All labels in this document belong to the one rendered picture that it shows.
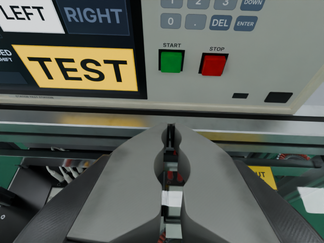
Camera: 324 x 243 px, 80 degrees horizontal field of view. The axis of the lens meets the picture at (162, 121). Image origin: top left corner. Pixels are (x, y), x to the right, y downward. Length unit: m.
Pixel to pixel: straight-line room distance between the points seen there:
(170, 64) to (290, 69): 0.11
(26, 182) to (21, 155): 0.32
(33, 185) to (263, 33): 0.61
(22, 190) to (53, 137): 0.39
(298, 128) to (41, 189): 0.58
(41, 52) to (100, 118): 0.08
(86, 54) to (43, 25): 0.04
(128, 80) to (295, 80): 0.16
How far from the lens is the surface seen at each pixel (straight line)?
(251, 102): 0.24
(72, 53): 0.20
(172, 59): 0.18
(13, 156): 0.34
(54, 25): 0.19
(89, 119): 0.23
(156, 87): 0.21
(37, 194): 0.63
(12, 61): 0.24
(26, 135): 0.29
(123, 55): 0.19
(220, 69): 0.19
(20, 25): 0.20
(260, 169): 0.27
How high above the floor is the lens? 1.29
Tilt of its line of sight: 53 degrees down
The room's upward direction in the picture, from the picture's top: 1 degrees clockwise
